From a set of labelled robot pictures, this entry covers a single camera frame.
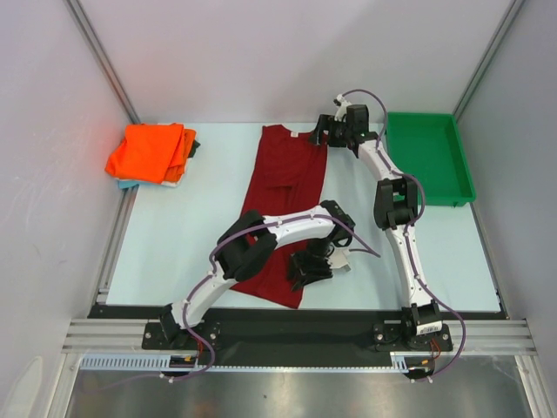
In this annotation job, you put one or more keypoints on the left rear aluminium post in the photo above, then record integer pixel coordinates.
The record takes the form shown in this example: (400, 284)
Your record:
(95, 45)

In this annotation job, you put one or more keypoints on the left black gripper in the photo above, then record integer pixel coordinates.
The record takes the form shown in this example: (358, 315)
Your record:
(305, 273)

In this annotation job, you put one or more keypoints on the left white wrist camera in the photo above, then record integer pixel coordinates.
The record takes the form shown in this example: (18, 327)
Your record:
(339, 260)

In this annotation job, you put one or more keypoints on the front aluminium extrusion beam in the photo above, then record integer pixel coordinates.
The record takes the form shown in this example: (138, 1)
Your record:
(483, 337)

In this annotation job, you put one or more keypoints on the green plastic tray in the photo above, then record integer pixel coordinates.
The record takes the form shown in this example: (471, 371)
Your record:
(429, 146)

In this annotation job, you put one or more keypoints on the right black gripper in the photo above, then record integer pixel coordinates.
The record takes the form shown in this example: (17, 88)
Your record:
(325, 131)

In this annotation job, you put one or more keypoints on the light blue cable duct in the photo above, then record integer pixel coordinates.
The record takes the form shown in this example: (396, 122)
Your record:
(175, 363)

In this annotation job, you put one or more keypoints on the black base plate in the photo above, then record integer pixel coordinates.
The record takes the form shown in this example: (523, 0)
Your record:
(235, 337)

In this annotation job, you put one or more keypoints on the orange folded t-shirt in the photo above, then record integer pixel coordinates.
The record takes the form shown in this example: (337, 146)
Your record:
(152, 153)

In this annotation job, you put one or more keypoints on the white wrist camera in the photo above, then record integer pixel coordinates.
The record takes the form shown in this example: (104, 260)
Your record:
(342, 104)
(339, 260)

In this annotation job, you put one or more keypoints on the white folded t-shirt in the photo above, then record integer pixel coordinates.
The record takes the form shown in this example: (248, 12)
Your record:
(171, 184)

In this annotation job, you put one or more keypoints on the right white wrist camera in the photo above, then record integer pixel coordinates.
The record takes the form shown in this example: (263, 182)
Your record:
(342, 104)

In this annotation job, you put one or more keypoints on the light blue folded t-shirt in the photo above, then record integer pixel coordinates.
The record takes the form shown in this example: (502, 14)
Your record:
(124, 184)

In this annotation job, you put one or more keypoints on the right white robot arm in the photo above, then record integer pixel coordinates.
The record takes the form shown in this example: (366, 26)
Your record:
(398, 205)

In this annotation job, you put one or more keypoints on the right rear aluminium post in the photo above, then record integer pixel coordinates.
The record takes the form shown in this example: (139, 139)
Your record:
(496, 41)

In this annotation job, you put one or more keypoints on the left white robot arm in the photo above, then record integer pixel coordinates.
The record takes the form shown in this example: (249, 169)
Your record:
(246, 247)

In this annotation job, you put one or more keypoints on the dark red t-shirt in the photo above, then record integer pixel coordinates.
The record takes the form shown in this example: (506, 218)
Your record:
(287, 177)

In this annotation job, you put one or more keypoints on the aluminium post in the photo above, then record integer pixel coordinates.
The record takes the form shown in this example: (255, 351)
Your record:
(95, 45)
(496, 41)

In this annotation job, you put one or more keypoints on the aluminium frame rail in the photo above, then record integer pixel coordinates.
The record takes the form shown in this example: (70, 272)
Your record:
(114, 244)

